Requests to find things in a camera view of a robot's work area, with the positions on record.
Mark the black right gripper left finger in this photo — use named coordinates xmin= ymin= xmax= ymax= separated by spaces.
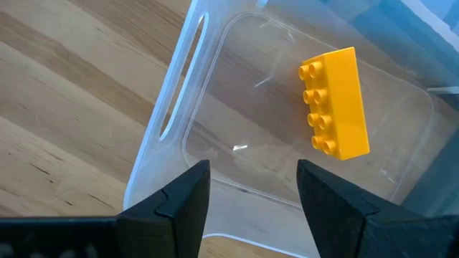
xmin=118 ymin=160 xmax=212 ymax=258

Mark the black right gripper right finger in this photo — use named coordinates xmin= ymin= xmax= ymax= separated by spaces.
xmin=296 ymin=160 xmax=399 ymax=258

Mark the yellow toy brick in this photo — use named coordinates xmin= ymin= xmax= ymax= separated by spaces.
xmin=298 ymin=46 xmax=371 ymax=161

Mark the clear plastic bin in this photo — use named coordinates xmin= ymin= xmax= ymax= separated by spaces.
xmin=123 ymin=0 xmax=459 ymax=258

